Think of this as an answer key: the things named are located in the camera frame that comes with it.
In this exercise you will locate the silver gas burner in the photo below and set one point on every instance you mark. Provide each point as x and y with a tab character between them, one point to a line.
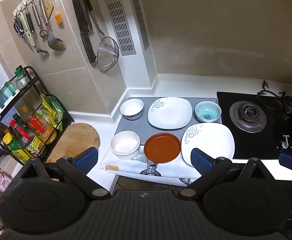
247	117

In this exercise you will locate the round wooden cutting board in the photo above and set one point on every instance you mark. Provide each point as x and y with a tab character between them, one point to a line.
78	137

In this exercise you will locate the white bowl with blue pattern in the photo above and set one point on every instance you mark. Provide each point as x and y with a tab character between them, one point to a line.
131	106

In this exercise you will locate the black metal storage rack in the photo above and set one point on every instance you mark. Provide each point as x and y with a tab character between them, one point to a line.
61	110

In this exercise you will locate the steel serving spoon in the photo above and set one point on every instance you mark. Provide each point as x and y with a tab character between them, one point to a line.
56	43

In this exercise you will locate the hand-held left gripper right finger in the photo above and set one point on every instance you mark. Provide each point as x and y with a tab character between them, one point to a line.
200	158

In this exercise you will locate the red labelled sauce bottle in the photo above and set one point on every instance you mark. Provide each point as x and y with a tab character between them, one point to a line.
38	126

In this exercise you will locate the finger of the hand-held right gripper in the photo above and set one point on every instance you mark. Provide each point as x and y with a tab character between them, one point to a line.
289	162

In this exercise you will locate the black cast iron pan support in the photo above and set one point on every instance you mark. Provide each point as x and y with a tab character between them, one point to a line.
273	97

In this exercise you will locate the white square floral plate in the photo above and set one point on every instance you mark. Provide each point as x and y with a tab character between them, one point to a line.
211	140
171	115

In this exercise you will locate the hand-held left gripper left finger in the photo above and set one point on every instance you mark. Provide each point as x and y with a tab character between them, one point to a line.
87	158

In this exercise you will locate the yellow capped green bottle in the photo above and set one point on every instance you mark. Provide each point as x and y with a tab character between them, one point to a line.
16	147

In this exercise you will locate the orange basting brush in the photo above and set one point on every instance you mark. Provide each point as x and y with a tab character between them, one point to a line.
58	18

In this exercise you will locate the silver stove knob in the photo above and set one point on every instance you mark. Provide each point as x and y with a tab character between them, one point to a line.
286	143

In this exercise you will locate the green capped dark bottle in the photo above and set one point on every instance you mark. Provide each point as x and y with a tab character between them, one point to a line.
18	120

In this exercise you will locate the teal bowl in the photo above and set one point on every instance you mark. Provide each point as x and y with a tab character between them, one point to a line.
208	111

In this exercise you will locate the plain white bowl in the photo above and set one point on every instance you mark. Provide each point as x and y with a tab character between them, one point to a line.
124	142

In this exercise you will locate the orange capped oil bottle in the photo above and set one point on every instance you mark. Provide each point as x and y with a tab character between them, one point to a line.
27	111

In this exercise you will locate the brown round plate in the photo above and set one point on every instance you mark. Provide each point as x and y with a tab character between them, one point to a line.
162	148

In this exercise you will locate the black gas cooktop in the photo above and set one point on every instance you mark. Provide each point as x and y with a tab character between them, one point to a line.
261	142

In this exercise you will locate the green lidded spice jar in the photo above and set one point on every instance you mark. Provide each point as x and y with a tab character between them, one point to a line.
22	77

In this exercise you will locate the narrow metal vent grille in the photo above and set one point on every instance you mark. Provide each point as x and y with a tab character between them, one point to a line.
140	22

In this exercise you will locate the steel mesh strainer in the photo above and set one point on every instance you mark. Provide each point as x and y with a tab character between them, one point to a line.
108	53

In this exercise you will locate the wide metal vent grille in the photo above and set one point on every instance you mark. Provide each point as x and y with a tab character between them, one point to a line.
121	25

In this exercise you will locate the yellow green snack bag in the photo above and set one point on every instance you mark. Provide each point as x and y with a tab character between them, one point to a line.
52	112

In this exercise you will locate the red capped sauce bottle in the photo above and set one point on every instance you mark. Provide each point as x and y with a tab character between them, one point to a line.
21	131

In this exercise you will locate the grey and white printed mat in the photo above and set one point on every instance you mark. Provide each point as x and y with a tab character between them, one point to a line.
136	127

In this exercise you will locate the black kitchen scissors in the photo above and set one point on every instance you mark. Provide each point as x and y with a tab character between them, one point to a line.
18	27

